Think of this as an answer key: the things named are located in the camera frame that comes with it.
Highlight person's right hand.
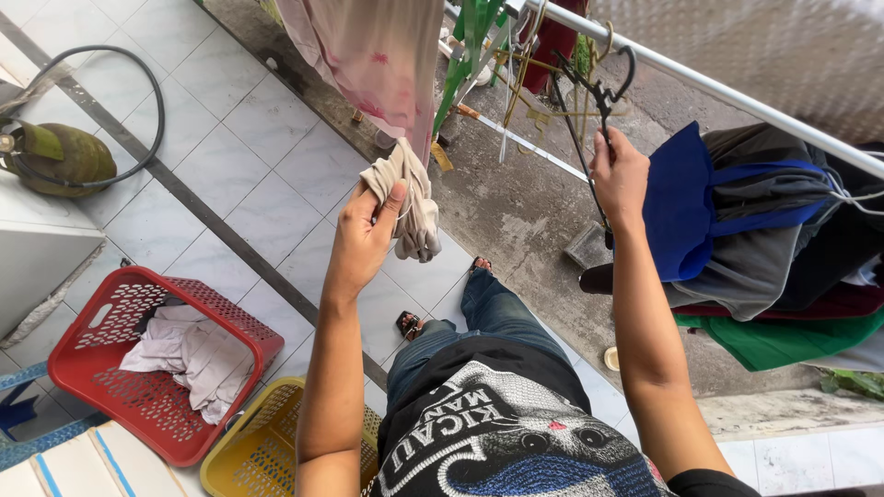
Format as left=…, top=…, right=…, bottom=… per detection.
left=590, top=126, right=651, bottom=233

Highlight person's left hand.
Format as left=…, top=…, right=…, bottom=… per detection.
left=325, top=179, right=409, bottom=296

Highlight beige cloth garment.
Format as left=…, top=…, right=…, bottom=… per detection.
left=359, top=137, right=443, bottom=265

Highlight black clothes hanger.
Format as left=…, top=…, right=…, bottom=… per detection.
left=549, top=45, right=638, bottom=251

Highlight blue garment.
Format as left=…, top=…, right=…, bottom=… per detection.
left=642, top=121, right=833, bottom=283

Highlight grey concrete block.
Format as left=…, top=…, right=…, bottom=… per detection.
left=564, top=221, right=613, bottom=272

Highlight white pole with orange end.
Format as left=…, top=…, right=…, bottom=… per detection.
left=452, top=104, right=591, bottom=184

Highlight grey garment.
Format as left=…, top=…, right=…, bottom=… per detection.
left=663, top=124, right=840, bottom=323

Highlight person's blue jeans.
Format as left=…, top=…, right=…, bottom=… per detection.
left=385, top=268, right=582, bottom=410

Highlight dark red hanging garment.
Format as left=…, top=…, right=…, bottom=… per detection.
left=519, top=0, right=589, bottom=95

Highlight pink floral hanging garment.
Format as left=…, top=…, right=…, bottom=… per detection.
left=275, top=0, right=445, bottom=167

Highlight green plastic hangers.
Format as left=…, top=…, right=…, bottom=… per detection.
left=431, top=0, right=508, bottom=135

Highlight pale pink crumpled laundry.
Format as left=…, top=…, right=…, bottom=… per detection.
left=119, top=304, right=255, bottom=426

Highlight green garment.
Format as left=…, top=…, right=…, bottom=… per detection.
left=674, top=306, right=884, bottom=373

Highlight black garment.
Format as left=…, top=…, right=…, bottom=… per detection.
left=770, top=141, right=884, bottom=313

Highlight yellow plastic laundry basket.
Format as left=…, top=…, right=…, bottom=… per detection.
left=199, top=376, right=382, bottom=497

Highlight maroon garment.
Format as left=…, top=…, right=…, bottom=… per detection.
left=673, top=282, right=884, bottom=320

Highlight person's black printed shirt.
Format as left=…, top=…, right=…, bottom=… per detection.
left=369, top=337, right=762, bottom=497

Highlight red plastic laundry basket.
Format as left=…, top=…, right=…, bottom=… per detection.
left=47, top=266, right=285, bottom=468

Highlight green gas cylinder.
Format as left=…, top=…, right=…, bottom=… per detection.
left=0, top=117, right=118, bottom=199

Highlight green plant leaves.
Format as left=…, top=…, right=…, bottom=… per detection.
left=818, top=367, right=884, bottom=403

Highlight white cabinet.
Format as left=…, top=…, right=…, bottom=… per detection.
left=0, top=169, right=106, bottom=346

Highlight yellow wire hangers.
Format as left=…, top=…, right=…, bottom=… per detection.
left=494, top=0, right=633, bottom=156

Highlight metal drying rack rail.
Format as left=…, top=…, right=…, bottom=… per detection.
left=442, top=0, right=884, bottom=180

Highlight white cord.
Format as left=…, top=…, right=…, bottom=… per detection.
left=825, top=150, right=884, bottom=218

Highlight black rubber hose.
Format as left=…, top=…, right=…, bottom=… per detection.
left=10, top=45, right=167, bottom=189

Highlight blue and white folded frame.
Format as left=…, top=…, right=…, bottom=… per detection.
left=0, top=361, right=187, bottom=497

